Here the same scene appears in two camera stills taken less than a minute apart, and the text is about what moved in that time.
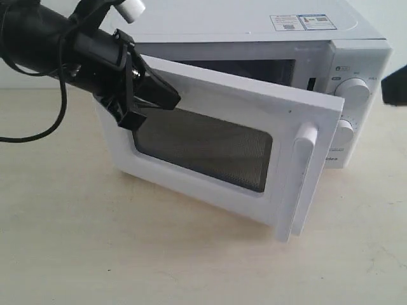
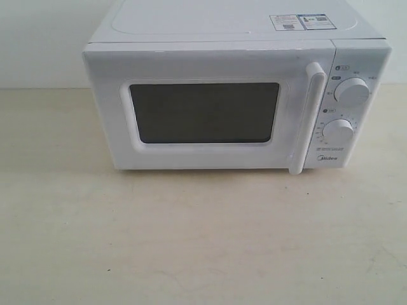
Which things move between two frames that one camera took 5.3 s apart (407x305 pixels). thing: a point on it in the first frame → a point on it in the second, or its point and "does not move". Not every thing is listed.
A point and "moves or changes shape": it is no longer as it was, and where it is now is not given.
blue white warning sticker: [301, 22] does not move
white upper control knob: [354, 91] does not move
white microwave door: [259, 153] moves or changes shape
